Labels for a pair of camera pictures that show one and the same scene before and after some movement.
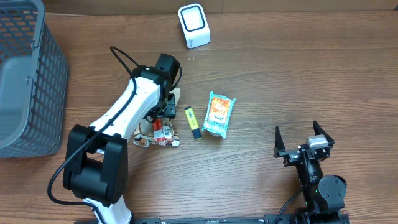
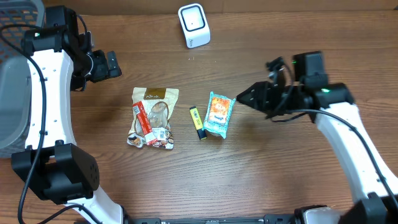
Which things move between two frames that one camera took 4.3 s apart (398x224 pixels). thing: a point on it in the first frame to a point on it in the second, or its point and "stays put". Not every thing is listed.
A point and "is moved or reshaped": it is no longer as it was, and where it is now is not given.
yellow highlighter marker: x=193 y=122 is moved or reshaped
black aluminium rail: x=295 y=218 stays put
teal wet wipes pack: x=218 y=114 stays put
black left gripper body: x=170 y=108 to x=100 y=70
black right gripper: x=291 y=155 to x=259 y=94
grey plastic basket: x=34 y=76 stays put
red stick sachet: x=158 y=132 to x=144 y=122
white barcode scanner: x=195 y=25 stays put
